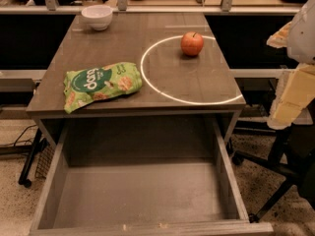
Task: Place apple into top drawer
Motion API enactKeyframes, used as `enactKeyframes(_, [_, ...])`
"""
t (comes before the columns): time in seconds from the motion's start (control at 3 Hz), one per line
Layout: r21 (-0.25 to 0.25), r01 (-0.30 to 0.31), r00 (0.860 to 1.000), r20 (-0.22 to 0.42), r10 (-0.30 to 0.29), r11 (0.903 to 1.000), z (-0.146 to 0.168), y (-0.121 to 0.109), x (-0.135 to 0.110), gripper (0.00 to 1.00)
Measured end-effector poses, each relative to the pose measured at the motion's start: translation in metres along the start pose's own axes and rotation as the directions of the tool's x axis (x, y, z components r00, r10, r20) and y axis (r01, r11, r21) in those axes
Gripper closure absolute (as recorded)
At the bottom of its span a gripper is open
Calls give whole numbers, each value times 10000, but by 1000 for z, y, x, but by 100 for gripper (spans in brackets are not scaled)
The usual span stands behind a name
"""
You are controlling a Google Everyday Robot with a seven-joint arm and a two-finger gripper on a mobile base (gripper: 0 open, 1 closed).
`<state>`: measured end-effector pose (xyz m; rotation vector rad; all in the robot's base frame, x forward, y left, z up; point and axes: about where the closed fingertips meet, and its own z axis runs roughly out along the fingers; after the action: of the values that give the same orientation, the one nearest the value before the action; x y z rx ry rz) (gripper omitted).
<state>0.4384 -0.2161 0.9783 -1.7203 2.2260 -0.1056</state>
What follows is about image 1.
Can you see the green snack bag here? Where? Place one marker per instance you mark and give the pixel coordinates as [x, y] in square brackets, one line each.
[95, 84]

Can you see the black office chair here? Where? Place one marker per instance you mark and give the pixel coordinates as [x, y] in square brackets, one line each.
[293, 156]

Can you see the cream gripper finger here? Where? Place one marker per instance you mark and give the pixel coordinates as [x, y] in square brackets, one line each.
[279, 38]
[294, 92]

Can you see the red apple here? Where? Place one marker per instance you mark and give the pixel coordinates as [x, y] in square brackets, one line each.
[191, 43]

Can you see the white bowl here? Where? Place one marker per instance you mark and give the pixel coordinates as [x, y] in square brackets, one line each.
[98, 17]

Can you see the black table leg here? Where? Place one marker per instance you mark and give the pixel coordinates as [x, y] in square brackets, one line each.
[37, 146]

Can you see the open grey top drawer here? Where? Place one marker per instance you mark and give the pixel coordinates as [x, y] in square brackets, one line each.
[142, 176]

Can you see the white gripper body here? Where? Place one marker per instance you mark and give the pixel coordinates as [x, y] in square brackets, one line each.
[303, 36]

